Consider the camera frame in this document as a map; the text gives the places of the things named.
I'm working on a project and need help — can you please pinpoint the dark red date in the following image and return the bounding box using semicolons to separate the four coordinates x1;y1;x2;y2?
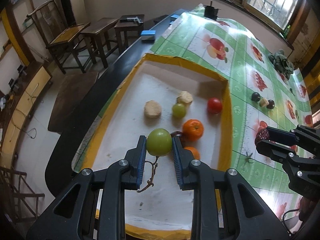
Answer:
254;128;270;145

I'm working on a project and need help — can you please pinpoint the dark red plum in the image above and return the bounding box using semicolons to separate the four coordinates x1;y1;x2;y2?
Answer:
266;100;275;109

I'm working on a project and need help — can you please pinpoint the pale cake chunk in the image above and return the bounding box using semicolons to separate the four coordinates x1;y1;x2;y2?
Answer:
259;98;269;107

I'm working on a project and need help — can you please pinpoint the black plum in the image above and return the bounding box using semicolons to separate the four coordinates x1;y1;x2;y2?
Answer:
251;92;261;102

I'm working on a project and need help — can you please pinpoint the small orange tangerine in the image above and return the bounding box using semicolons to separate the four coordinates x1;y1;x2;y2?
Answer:
184;146;201;160

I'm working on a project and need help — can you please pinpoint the small red tomato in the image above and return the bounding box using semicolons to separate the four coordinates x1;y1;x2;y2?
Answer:
207;98;222;114

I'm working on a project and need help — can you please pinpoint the large orange tangerine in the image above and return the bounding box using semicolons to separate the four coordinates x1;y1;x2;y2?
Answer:
182;119;204;141

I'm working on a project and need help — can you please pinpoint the large green grape with stem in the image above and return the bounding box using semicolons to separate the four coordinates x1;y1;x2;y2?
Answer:
137;128;172;193

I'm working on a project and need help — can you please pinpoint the beige cake chunk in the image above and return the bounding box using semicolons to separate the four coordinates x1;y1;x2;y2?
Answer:
176;91;193;106

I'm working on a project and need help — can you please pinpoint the small green grape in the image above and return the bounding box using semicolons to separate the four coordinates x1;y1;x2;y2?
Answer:
172;103;187;119

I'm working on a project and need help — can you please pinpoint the round breaded cake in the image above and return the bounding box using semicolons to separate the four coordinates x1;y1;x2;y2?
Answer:
144;100;162;119

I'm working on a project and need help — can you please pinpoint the person right hand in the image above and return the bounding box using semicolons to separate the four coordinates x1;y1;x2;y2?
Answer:
299;197;317;222

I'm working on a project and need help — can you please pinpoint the dark green leafy vegetable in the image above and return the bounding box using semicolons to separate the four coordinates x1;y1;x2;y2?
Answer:
267;49;294;80

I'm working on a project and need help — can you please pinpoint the green bottle on windowsill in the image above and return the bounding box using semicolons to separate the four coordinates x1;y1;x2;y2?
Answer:
283;25;291;38

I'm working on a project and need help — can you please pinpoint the yellow rimmed white tray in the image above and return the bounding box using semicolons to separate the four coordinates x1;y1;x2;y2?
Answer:
81;54;232;239

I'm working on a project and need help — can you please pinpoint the black pen holder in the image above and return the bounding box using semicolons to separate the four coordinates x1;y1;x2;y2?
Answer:
204;2;220;21

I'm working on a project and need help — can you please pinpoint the blue white box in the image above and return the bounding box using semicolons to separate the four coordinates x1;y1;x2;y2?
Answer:
140;30;156;42

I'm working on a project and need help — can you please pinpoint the dark wooden stool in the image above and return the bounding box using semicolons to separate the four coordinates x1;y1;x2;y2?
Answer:
81;17;119;69
114;14;145;55

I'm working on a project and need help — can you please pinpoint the wooden chair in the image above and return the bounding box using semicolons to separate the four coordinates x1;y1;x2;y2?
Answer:
26;0;90;74

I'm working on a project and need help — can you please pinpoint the black gun shaped tool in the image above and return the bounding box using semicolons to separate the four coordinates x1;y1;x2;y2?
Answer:
120;16;143;25

